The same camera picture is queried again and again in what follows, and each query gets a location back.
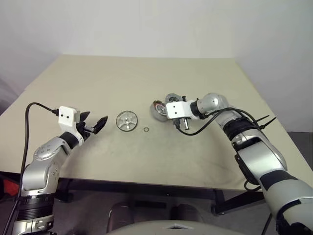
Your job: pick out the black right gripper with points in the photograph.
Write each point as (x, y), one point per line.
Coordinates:
(181, 123)

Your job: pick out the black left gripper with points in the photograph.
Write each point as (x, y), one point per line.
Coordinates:
(84, 128)

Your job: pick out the round grey motor lid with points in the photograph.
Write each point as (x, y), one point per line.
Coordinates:
(171, 96)

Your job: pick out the silver spoked rotor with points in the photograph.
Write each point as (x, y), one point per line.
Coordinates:
(126, 121)

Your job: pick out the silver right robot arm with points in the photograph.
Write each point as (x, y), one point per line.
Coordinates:
(261, 156)

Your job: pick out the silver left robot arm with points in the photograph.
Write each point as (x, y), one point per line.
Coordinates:
(46, 171)

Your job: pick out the black zip tie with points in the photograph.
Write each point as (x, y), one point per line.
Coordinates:
(262, 119)
(269, 122)

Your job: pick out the dark rounded shape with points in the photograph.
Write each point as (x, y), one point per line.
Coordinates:
(122, 215)

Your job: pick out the grey robot torso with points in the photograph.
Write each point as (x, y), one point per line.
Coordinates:
(171, 228)

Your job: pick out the red and black object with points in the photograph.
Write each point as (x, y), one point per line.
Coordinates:
(9, 188)

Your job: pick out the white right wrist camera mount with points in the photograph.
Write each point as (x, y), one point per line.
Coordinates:
(176, 110)

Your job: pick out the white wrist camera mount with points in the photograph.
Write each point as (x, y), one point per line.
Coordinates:
(176, 110)
(66, 117)

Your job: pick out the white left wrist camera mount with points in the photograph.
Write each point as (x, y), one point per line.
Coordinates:
(66, 117)

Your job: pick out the black table frame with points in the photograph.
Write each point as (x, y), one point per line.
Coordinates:
(146, 189)

